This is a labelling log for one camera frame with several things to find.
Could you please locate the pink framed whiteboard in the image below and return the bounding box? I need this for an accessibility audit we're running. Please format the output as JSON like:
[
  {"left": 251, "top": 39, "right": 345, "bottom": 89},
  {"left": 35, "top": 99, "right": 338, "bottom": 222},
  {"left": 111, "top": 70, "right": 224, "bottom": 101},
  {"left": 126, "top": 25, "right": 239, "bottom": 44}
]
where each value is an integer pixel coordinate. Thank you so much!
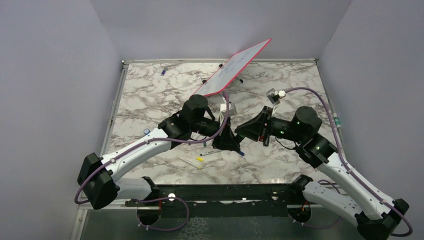
[{"left": 193, "top": 38, "right": 272, "bottom": 97}]

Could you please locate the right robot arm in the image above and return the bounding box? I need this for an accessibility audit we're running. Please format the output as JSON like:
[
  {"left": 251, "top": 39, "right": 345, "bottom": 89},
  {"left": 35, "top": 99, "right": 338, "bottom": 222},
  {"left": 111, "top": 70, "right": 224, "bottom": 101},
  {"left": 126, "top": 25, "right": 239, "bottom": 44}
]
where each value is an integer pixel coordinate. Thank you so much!
[{"left": 235, "top": 106, "right": 409, "bottom": 240}]

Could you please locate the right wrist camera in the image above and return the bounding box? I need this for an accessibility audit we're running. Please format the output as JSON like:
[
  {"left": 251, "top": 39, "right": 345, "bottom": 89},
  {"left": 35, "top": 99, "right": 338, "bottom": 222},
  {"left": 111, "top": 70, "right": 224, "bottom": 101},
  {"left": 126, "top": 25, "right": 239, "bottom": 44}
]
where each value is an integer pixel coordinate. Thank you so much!
[{"left": 266, "top": 88, "right": 286, "bottom": 116}]

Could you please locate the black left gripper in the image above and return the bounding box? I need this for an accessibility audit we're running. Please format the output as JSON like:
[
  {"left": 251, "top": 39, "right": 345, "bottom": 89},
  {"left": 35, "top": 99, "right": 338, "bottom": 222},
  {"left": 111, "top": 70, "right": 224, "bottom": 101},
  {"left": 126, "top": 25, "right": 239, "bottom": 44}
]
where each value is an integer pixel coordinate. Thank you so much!
[{"left": 190, "top": 113, "right": 241, "bottom": 150}]

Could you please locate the white yellow-tip marker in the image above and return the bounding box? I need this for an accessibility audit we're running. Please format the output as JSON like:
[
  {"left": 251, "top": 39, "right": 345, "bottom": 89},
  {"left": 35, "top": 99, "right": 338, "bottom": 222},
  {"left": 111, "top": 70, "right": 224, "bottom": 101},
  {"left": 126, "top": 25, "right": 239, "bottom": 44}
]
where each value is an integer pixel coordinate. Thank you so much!
[{"left": 179, "top": 157, "right": 203, "bottom": 170}]

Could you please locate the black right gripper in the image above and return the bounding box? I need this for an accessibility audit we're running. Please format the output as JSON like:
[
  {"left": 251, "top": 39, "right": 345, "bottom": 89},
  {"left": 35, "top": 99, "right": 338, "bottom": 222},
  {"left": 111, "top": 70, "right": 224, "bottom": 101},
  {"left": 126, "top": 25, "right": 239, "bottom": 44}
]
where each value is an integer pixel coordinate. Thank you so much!
[{"left": 234, "top": 106, "right": 304, "bottom": 144}]

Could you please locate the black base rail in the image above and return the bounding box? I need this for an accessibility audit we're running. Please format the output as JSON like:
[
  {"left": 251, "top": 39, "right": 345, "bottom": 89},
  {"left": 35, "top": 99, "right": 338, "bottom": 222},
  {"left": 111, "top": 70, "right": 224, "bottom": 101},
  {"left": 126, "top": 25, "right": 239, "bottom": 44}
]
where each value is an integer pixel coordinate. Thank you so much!
[{"left": 124, "top": 183, "right": 312, "bottom": 222}]

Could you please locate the white black-tip marker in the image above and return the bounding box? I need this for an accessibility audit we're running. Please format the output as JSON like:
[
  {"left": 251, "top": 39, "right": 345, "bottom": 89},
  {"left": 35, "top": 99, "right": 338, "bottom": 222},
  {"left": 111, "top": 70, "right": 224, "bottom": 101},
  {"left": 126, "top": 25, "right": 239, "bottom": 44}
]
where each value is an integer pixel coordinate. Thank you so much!
[{"left": 199, "top": 150, "right": 222, "bottom": 157}]

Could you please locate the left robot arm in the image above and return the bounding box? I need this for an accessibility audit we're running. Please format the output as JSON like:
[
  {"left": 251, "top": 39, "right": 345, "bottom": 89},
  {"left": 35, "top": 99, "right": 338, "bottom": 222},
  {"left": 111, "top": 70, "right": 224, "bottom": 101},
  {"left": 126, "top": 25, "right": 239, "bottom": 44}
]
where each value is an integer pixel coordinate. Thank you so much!
[{"left": 74, "top": 92, "right": 241, "bottom": 210}]

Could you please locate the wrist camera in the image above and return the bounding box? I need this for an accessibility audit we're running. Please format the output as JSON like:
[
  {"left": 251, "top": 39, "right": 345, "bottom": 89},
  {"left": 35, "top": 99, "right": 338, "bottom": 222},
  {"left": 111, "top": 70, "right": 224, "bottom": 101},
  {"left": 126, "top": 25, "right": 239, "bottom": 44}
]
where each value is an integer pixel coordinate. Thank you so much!
[
  {"left": 266, "top": 88, "right": 286, "bottom": 116},
  {"left": 220, "top": 103, "right": 237, "bottom": 118}
]

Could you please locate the blue cylinder container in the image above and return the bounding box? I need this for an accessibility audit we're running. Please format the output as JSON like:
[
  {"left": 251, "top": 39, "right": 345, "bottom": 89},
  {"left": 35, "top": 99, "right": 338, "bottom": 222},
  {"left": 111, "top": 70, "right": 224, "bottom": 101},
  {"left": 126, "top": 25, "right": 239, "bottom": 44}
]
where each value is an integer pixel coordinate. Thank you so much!
[{"left": 143, "top": 128, "right": 151, "bottom": 135}]

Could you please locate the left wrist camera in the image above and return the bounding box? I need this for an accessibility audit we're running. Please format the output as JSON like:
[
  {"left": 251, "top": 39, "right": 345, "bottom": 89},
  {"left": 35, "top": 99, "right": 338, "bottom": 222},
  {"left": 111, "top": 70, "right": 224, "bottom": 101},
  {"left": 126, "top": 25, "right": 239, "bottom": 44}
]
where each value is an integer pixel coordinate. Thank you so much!
[{"left": 220, "top": 103, "right": 237, "bottom": 118}]

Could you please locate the whiteboard metal stand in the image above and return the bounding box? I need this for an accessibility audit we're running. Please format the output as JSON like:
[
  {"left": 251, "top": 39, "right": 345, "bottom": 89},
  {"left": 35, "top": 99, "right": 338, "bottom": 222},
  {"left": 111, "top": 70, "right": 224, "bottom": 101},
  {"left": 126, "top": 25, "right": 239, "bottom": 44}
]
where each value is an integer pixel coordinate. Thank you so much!
[{"left": 196, "top": 62, "right": 243, "bottom": 97}]

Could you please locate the green white marker on rail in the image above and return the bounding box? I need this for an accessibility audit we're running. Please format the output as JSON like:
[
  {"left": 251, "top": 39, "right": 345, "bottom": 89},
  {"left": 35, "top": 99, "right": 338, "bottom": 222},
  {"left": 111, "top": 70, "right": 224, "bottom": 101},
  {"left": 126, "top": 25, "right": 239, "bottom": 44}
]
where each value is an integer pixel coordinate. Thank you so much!
[{"left": 332, "top": 113, "right": 341, "bottom": 129}]

